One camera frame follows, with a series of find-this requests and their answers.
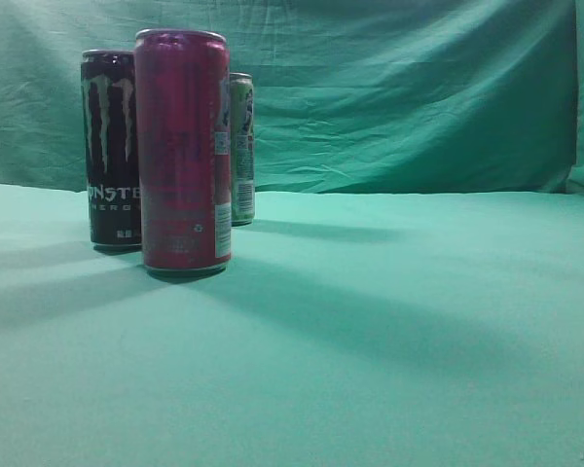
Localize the pink drink can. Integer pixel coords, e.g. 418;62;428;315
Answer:
134;29;232;274

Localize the light green drink can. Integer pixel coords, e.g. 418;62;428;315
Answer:
230;73;255;226

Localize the black Monster energy can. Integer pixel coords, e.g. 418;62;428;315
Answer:
81;50;141;250

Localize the green backdrop cloth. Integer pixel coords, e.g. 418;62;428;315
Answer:
0;1;584;194

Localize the green table cloth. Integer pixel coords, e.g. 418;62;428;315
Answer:
0;185;584;466

